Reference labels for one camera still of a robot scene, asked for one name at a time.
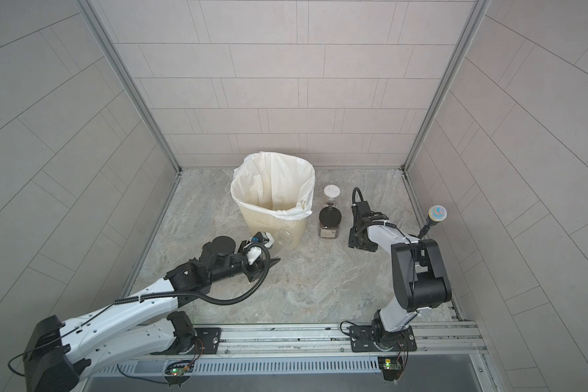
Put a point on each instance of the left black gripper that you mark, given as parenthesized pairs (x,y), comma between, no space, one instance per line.
(253,265)

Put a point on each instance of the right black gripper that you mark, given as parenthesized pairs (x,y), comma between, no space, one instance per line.
(360,235)

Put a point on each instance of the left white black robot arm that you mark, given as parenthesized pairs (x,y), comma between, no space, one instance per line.
(61,354)

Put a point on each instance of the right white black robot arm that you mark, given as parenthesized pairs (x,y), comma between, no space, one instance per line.
(419,276)

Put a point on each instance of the black lidded glass jar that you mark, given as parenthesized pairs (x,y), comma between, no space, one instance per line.
(329,222)

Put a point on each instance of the cream woven waste bin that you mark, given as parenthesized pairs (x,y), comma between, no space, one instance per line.
(263,221)

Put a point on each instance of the white lidded glass jar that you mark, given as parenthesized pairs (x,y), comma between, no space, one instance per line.
(331,194)

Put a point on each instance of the white plastic bin liner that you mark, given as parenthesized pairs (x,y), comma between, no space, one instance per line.
(275,184)

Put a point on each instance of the black stand with round top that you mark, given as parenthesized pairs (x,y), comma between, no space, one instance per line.
(435,215)

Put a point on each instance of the right green circuit board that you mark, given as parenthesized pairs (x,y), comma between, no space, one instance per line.
(391,367)

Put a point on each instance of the green circuit board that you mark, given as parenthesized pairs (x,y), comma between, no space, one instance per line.
(391,367)
(179,369)

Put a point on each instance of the left green circuit board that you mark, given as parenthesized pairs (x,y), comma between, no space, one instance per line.
(179,369)

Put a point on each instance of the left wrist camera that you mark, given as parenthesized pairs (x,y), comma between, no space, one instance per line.
(254,250)

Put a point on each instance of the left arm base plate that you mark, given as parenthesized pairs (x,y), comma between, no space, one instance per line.
(203,340)

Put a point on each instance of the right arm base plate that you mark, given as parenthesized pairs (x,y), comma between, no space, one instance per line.
(367,339)

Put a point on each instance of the aluminium mounting rail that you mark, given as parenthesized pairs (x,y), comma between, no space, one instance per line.
(328,339)

